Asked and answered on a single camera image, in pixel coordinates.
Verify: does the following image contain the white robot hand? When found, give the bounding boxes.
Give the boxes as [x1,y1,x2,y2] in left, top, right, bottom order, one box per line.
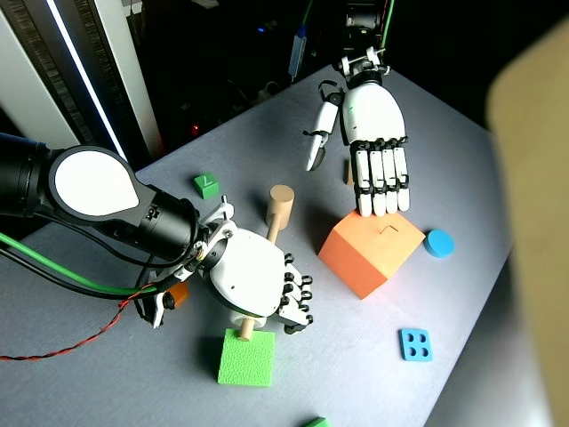
[304,79,413,218]
[208,226,315,335]

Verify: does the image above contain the small green cube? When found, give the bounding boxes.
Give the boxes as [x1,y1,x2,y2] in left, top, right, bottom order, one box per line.
[193,172,220,198]

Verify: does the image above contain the green textured cube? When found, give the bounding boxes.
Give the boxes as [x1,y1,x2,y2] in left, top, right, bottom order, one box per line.
[216,327,276,387]

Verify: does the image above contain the white upright frame post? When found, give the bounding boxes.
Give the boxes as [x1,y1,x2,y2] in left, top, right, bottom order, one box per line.
[0,0,165,159]

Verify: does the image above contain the large orange cube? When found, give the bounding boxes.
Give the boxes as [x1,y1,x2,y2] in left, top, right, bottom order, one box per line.
[317,209,426,300]

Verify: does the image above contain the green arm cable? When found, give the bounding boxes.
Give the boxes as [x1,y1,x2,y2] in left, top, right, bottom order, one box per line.
[381,0,397,50]
[0,230,160,298]

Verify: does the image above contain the blue cylinder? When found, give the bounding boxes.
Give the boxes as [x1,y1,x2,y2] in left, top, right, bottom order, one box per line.
[422,229,456,258]

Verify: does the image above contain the blue perforated block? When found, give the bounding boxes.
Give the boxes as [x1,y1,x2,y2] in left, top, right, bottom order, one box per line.
[398,327,435,362]

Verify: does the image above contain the blurred tan board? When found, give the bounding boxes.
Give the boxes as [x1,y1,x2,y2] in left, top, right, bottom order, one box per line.
[486,17,569,427]

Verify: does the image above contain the wooden mallet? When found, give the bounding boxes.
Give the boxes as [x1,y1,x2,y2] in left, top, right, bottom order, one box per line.
[228,184,295,342]

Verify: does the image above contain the red black twisted cable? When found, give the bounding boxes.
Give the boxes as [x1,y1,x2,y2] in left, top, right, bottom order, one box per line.
[0,284,156,362]

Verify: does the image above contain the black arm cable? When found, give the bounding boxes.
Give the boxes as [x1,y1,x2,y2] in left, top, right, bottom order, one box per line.
[0,246,148,300]

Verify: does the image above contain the orange hexagon block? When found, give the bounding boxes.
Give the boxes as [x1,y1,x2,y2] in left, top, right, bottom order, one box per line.
[166,282,190,309]

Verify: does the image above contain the white blue cable connector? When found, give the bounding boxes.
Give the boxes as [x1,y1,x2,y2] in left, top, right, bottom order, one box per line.
[288,24,309,82]

